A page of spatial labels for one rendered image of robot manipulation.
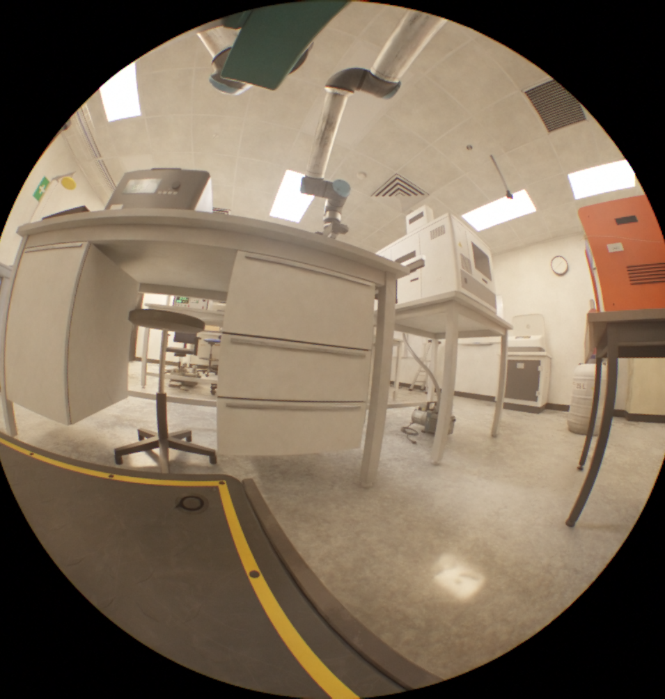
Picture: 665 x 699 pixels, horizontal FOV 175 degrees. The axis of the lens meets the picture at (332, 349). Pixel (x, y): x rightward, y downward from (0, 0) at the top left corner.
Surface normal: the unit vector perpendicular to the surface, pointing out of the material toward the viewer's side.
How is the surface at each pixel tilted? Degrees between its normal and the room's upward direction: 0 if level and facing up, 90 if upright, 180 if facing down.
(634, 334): 90
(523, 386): 90
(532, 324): 105
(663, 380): 90
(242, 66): 180
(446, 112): 180
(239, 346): 90
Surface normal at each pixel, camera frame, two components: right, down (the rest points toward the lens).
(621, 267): -0.90, -0.11
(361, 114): -0.09, 0.99
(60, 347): 0.43, 0.00
